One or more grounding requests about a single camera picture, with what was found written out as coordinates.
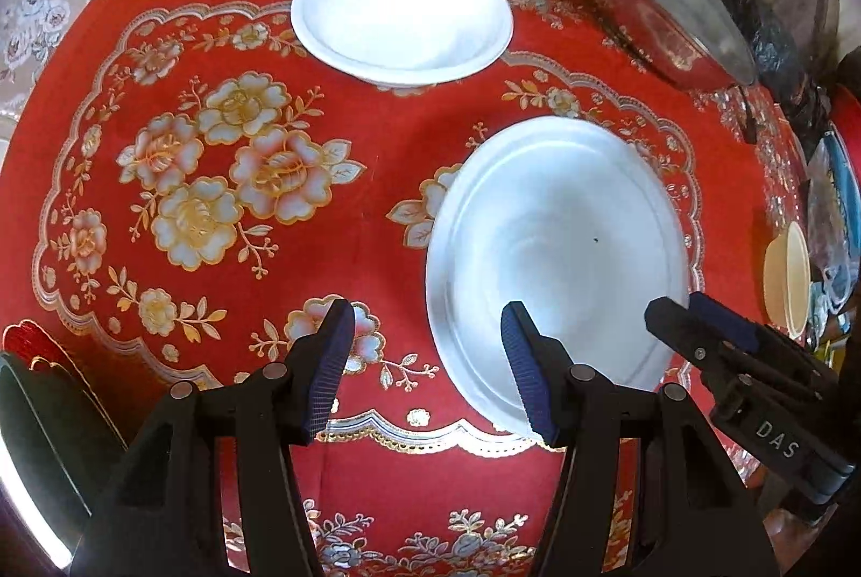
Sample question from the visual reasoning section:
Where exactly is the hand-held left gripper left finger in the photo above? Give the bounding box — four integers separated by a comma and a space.
70, 298, 356, 577

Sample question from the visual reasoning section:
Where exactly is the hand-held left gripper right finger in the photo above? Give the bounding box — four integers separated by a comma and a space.
501, 301, 768, 577

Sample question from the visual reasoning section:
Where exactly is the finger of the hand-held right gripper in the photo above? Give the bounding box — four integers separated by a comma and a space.
687, 291, 774, 353
644, 298, 724, 379

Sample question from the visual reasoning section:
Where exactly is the cream plastic bowl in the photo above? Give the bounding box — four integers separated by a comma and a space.
763, 222, 813, 342

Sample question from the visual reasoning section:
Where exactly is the white foam bowl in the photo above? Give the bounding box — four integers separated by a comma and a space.
291, 0, 514, 87
425, 116, 691, 440

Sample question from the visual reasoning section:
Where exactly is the dark green plastic bowl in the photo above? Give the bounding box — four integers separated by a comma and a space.
0, 351, 129, 571

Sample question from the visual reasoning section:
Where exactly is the clear plastic bag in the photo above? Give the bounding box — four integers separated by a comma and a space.
803, 139, 861, 309

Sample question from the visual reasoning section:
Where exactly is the red floral tablecloth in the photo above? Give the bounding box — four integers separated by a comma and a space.
0, 0, 815, 577

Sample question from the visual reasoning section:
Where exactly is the red plastic basin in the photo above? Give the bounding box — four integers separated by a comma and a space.
830, 82, 861, 147

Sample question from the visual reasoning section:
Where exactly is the black plastic bag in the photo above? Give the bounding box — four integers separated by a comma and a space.
721, 0, 831, 134

